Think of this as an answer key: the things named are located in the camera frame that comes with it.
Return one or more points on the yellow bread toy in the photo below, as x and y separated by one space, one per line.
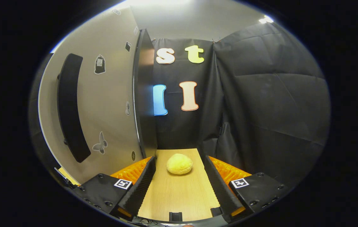
179 164

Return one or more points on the small cloth clip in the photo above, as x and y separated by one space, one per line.
216 40

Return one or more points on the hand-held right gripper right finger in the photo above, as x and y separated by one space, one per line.
220 189

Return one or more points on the double strip ceiling light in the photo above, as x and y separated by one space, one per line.
265 19

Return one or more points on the black backdrop cloth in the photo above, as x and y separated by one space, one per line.
261 94

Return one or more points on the long ceiling light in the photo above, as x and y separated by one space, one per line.
153 2

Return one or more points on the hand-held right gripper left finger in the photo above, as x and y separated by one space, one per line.
142 186

